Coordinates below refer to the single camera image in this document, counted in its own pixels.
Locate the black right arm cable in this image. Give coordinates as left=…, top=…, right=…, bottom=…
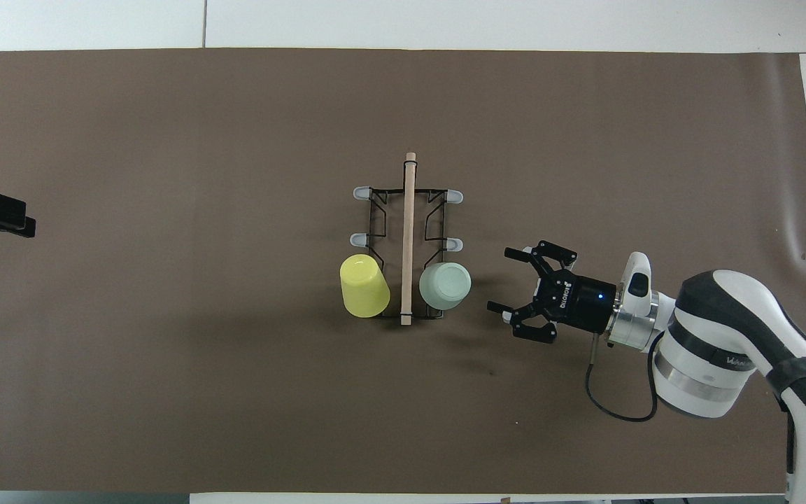
left=584, top=332, right=660, bottom=424

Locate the pale green plastic cup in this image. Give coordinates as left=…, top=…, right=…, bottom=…
left=418, top=262, right=473, bottom=312

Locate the yellow plastic cup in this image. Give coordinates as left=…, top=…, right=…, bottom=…
left=339, top=253, right=392, bottom=319

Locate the brown table mat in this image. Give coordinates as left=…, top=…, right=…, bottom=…
left=0, top=48, right=806, bottom=494

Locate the black wire cup rack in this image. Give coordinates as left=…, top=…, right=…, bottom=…
left=349, top=152, right=465, bottom=326

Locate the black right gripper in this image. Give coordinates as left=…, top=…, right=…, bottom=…
left=486, top=239, right=618, bottom=344

